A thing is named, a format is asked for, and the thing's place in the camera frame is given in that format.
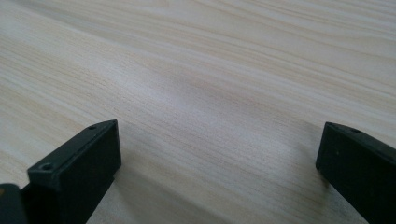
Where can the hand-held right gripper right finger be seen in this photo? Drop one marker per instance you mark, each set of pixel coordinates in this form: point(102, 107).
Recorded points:
point(358, 165)

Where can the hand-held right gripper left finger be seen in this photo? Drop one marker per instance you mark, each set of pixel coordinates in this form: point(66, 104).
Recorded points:
point(81, 168)

